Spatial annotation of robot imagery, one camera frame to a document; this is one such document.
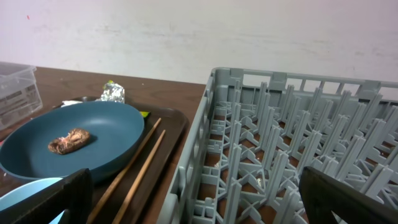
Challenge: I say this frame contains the crumpled aluminium foil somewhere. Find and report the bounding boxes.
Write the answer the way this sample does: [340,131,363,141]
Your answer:
[99,80,125,103]

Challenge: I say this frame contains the crumpled white napkin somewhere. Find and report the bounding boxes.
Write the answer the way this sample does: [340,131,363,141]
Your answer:
[60,100,82,107]

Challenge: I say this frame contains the yellow green candy wrapper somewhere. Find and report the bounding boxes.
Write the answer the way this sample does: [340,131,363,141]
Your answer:
[140,111,150,118]

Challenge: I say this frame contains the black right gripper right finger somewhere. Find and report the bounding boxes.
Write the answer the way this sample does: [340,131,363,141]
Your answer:
[299,166,397,224]

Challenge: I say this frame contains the wooden chopstick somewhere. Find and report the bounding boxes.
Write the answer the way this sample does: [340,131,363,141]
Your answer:
[86,118,162,224]
[112,130,166,224]

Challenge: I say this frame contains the brown food scrap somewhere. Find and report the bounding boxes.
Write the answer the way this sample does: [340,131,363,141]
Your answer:
[48,128,91,155]

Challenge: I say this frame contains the grey plastic dishwasher rack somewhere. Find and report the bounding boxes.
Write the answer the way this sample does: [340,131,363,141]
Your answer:
[157,68,397,223]

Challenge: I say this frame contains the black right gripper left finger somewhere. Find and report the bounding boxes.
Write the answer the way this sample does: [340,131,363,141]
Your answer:
[1,169,93,223]

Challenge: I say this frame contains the dark blue plate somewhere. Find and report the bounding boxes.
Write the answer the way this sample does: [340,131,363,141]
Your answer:
[1,101,145,183]

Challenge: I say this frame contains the light blue cup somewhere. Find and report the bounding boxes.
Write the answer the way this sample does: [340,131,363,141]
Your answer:
[1,177,64,224]

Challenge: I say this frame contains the dark brown serving tray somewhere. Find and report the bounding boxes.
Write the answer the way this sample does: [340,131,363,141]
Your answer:
[0,96,190,224]

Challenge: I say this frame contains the clear plastic bin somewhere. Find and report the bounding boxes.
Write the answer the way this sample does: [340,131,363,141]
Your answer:
[0,62,43,130]

